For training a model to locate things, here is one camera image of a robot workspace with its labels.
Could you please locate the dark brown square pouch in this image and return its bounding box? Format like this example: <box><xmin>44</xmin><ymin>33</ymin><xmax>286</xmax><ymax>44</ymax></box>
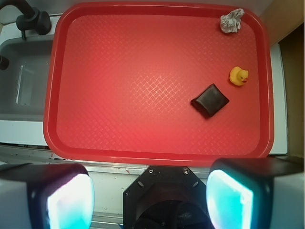
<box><xmin>190</xmin><ymin>84</ymin><xmax>230</xmax><ymax>118</ymax></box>

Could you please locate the grey sink basin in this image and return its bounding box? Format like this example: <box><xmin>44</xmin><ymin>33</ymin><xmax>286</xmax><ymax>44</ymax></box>
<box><xmin>0</xmin><ymin>35</ymin><xmax>54</xmax><ymax>122</ymax></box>

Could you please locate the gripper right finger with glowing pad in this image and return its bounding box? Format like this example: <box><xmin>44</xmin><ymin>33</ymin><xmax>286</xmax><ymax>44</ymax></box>
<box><xmin>206</xmin><ymin>157</ymin><xmax>305</xmax><ymax>229</ymax></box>

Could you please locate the crumpled white paper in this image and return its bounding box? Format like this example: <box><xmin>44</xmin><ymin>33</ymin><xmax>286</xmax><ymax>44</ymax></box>
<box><xmin>220</xmin><ymin>8</ymin><xmax>244</xmax><ymax>34</ymax></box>

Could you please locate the yellow rubber duck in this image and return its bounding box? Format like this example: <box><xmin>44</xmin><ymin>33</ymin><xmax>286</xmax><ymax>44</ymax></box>
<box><xmin>229</xmin><ymin>66</ymin><xmax>249</xmax><ymax>86</ymax></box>

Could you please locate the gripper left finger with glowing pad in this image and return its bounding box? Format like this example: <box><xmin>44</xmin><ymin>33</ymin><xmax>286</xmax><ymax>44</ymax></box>
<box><xmin>0</xmin><ymin>163</ymin><xmax>94</xmax><ymax>229</ymax></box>

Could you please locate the black faucet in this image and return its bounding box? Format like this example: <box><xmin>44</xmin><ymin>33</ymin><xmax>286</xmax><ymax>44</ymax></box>
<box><xmin>0</xmin><ymin>0</ymin><xmax>52</xmax><ymax>41</ymax></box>

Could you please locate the red plastic tray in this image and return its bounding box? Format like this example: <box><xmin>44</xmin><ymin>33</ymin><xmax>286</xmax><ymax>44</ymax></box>
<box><xmin>43</xmin><ymin>2</ymin><xmax>274</xmax><ymax>167</ymax></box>

